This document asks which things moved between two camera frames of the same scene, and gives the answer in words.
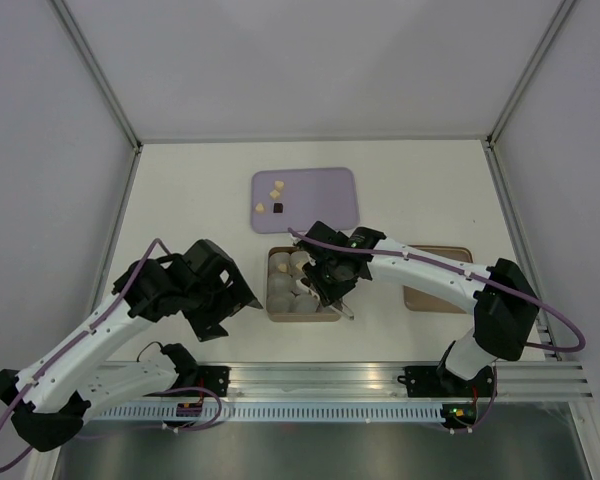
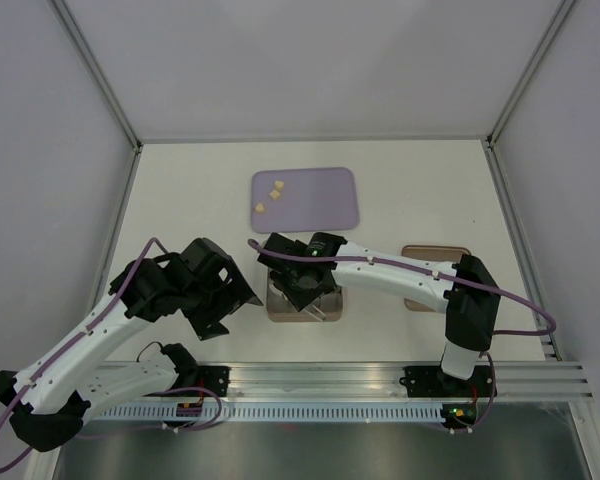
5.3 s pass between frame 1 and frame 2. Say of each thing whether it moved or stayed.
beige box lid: stayed
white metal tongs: moved
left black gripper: stayed
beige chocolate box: stayed
